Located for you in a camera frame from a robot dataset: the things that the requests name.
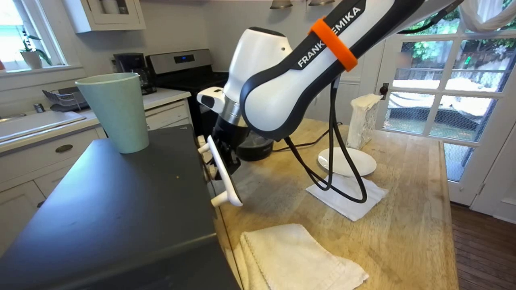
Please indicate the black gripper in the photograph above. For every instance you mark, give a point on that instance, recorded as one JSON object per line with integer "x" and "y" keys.
{"x": 228, "y": 138}

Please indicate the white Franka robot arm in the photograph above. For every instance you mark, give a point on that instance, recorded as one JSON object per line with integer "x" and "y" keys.
{"x": 271, "y": 82}

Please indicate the stainless steel black stove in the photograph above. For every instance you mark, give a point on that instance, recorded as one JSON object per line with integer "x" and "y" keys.
{"x": 191, "y": 71}

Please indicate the mint green cup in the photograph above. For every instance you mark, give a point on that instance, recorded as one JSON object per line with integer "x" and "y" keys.
{"x": 116, "y": 101}

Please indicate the black toaster oven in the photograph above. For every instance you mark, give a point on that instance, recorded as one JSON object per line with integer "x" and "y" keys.
{"x": 116, "y": 221}

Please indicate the black coffee maker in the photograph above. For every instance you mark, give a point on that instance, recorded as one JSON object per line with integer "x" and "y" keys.
{"x": 134, "y": 63}

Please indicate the white paper napkin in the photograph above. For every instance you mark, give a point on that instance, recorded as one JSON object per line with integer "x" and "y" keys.
{"x": 345, "y": 196}

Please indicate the cream folded cloth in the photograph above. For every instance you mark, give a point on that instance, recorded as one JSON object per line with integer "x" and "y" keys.
{"x": 289, "y": 258}

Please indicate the white paper towel block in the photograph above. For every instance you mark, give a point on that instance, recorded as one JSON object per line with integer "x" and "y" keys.
{"x": 363, "y": 119}

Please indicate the white round plate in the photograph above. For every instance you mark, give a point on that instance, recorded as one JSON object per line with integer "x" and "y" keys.
{"x": 347, "y": 161}

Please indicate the potted plant on sill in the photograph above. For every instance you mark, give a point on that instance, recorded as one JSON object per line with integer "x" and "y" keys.
{"x": 31, "y": 55}

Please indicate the white french door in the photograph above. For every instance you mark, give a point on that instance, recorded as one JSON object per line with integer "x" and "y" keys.
{"x": 449, "y": 76}

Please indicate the white wall cabinet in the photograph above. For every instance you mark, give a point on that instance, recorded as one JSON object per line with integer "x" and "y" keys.
{"x": 105, "y": 14}

